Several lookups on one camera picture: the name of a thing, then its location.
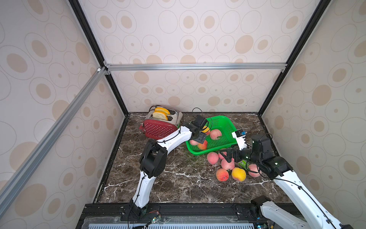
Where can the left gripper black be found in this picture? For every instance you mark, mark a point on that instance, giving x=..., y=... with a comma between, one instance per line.
x=201, y=137

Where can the black frame post right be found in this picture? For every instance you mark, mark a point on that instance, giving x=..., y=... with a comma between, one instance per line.
x=308, y=30

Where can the diagonal aluminium bar left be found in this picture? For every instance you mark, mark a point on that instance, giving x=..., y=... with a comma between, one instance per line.
x=28, y=167

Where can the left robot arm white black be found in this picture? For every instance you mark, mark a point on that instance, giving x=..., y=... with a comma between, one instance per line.
x=155, y=153

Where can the horizontal aluminium bar back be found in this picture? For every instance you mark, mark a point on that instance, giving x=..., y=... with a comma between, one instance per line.
x=188, y=67

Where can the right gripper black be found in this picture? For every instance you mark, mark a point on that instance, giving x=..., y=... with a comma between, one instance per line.
x=237, y=154

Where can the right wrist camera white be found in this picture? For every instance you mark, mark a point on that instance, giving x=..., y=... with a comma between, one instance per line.
x=240, y=137

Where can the yellow orange peach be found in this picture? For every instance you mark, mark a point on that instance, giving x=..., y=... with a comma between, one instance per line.
x=238, y=174

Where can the bread slice in toaster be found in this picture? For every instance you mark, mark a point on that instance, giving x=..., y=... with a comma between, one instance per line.
x=160, y=115
x=162, y=110

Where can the black front rail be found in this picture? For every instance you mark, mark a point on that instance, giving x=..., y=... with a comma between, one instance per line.
x=173, y=216

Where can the green snack packet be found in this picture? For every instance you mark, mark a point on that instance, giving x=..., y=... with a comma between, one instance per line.
x=243, y=164

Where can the pink peach with stem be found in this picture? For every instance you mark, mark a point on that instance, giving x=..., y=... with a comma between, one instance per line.
x=193, y=142

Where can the green plastic basket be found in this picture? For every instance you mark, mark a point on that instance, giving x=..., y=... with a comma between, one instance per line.
x=225, y=125

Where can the pink peach with leaf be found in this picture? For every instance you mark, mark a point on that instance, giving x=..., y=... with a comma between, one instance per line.
x=253, y=170

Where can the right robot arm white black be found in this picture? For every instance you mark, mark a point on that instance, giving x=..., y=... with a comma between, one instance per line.
x=277, y=169

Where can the black aluminium frame post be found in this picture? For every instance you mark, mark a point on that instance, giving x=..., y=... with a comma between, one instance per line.
x=83, y=22

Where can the red polka dot toaster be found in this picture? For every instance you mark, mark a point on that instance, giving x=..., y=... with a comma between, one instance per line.
x=158, y=129

